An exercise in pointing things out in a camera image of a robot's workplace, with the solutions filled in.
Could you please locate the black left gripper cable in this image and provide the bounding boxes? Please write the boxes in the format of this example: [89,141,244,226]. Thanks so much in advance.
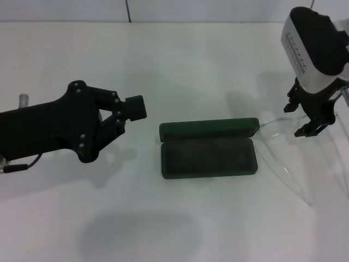
[3,154,42,175]

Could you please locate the clear white glasses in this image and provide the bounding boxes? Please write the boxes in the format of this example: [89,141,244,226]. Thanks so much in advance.
[256,113,349,206]

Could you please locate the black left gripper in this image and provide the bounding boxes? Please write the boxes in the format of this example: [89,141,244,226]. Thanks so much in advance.
[0,80,103,164]

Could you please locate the green glasses case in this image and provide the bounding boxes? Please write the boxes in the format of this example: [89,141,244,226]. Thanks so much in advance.
[159,117,259,180]

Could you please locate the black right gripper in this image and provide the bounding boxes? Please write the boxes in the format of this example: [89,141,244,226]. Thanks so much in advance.
[283,78,344,138]

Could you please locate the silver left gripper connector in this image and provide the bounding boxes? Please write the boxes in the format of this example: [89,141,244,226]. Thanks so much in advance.
[18,93,30,109]

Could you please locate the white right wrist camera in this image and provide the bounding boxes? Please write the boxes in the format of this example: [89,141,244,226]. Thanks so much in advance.
[280,7,349,94]

